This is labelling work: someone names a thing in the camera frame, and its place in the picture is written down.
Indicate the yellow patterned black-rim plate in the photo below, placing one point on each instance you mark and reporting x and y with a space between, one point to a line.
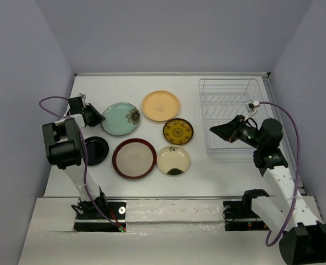
178 131

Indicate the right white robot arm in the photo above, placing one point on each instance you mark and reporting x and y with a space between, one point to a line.
301 236

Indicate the light blue flower plate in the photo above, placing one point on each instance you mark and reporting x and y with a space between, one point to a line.
120 119

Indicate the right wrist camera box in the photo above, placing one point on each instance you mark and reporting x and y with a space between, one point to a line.
251 108

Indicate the cream plate black mark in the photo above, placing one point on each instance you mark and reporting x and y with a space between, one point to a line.
173 160

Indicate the orange round plate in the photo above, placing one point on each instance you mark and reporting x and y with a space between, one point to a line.
160 106

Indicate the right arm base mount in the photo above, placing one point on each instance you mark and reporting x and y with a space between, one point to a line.
237 219

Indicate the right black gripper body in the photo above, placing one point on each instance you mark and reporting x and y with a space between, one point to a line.
246 133

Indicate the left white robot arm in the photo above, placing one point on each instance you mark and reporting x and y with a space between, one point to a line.
66 149

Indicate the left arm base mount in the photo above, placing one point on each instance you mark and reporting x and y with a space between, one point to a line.
90 220

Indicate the white wire dish rack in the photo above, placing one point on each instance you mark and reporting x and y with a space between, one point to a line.
221 100

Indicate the red rim white plate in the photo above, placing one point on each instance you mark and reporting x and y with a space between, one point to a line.
134 158

